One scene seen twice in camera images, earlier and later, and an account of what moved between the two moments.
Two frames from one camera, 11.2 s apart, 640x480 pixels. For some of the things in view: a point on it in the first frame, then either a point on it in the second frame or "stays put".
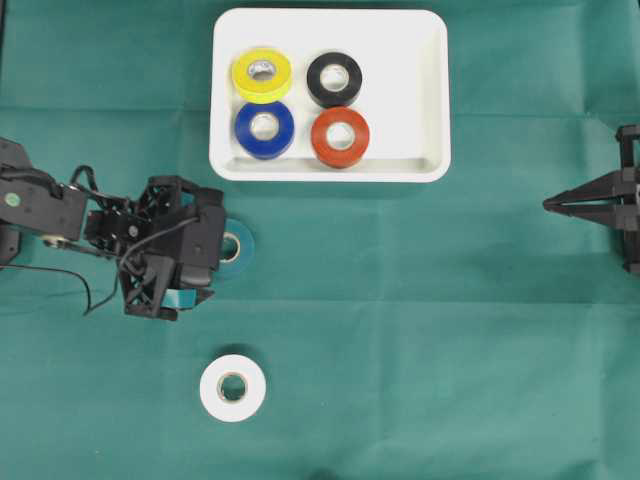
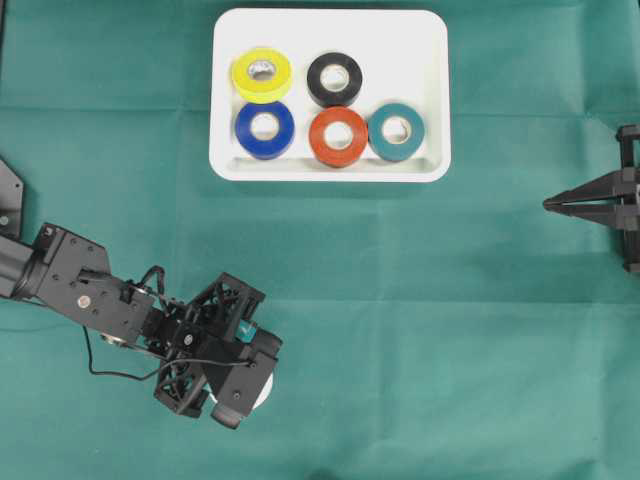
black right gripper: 629,138 stays put
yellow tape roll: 261,75 stays put
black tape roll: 334,79 stays put
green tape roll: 247,242 to 396,131
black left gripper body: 140,234 to 187,335
